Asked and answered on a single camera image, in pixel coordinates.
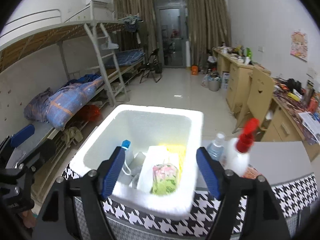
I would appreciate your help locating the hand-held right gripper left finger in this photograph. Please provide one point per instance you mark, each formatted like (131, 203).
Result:
(111, 172)

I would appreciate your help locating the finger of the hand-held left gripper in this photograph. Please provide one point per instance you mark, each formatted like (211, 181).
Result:
(42, 150)
(22, 133)

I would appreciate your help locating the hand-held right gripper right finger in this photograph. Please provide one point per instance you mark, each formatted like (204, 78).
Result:
(208, 173)

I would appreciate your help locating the green floral tissue packet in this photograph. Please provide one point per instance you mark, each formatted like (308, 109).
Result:
(165, 180)

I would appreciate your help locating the white foam box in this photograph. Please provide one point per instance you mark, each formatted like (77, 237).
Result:
(160, 125)

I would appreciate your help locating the person's left hand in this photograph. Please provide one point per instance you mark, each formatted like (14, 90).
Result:
(27, 218)

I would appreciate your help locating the clear blue spray bottle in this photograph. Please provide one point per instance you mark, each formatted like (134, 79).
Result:
(216, 148)

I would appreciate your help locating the white pump bottle red pump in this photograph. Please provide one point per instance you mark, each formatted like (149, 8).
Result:
(236, 155)

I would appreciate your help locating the olive cloth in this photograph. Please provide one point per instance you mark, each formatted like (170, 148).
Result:
(72, 135)

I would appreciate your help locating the red snack packet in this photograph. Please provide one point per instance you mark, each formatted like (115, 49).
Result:
(251, 172)

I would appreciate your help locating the blue plaid quilt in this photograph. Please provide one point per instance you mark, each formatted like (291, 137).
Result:
(67, 100)

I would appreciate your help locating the red bag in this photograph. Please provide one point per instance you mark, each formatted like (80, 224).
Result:
(88, 112)

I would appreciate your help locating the wooden desk patterned cover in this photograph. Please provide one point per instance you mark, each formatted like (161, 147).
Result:
(282, 127)

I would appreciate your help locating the houndstooth table mat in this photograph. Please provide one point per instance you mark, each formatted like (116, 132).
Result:
(295, 192)

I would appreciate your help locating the metal bucket with bags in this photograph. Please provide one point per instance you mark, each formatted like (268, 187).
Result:
(212, 81)

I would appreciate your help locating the white blue carton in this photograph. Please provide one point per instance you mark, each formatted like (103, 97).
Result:
(225, 80)

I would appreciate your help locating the light wooden desk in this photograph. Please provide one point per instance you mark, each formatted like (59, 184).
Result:
(237, 80)

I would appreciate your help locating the orange box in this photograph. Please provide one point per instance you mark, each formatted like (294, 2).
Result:
(195, 70)

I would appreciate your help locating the white metal bunk bed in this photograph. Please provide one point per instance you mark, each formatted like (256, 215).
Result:
(62, 35)

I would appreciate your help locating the printed papers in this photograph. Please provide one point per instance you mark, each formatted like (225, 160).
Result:
(310, 125)

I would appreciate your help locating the black folding chair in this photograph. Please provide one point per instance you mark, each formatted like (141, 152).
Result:
(150, 65)

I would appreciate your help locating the yellow tube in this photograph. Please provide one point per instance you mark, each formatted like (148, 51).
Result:
(293, 96)

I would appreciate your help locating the blue plaid mattress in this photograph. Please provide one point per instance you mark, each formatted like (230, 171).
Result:
(125, 57)

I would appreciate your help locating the white plastic bag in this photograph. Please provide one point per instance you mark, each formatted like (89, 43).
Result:
(110, 45)

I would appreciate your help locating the green bottle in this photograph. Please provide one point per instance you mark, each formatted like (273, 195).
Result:
(248, 52)

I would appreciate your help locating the row of toiletry bottles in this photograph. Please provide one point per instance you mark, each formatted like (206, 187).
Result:
(311, 97)

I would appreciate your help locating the hanging dark clothes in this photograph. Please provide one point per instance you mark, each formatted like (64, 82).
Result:
(132, 27)

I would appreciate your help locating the brown curtain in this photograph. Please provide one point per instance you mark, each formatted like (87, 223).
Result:
(207, 22)
(135, 17)

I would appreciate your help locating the glass balcony door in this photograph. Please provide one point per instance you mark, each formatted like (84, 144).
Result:
(170, 27)

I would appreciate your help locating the white air conditioner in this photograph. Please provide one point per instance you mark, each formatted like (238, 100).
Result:
(97, 1)

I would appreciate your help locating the cartoon wall poster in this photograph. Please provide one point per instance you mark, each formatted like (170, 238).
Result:
(298, 45)

